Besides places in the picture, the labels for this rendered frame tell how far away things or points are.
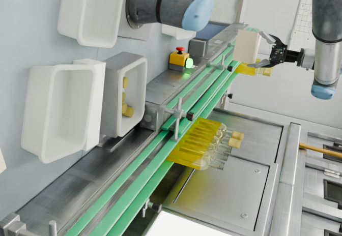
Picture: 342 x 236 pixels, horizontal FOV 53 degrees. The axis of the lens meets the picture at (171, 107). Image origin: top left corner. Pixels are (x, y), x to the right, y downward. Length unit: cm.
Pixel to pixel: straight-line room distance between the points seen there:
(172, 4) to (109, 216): 62
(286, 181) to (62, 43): 99
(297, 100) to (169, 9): 651
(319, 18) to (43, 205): 81
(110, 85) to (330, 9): 60
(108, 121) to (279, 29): 622
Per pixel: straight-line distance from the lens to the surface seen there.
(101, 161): 106
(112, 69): 98
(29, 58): 80
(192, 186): 129
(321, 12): 92
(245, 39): 137
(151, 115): 120
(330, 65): 110
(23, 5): 77
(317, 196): 150
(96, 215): 92
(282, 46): 143
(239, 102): 763
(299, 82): 733
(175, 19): 107
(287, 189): 140
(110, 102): 102
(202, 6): 104
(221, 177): 137
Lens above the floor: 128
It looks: 17 degrees down
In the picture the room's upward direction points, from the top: 104 degrees clockwise
